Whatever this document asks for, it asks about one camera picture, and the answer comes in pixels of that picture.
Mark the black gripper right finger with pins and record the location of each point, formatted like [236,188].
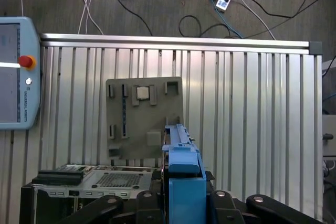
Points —
[223,205]

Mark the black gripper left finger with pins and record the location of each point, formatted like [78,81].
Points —
[149,208]

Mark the grey parts rack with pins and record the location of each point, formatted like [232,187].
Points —
[155,113]

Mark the black open PC case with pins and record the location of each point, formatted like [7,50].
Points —
[52,205]

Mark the blue RAM stick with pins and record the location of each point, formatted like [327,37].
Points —
[124,113]

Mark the silver CPU chip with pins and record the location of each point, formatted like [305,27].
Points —
[142,93]

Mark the grey equipment box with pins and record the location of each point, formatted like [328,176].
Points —
[328,129]

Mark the pale blue teach pendant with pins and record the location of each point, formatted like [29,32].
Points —
[26,98]

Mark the black plastic rear bracket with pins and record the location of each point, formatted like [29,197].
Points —
[59,177]

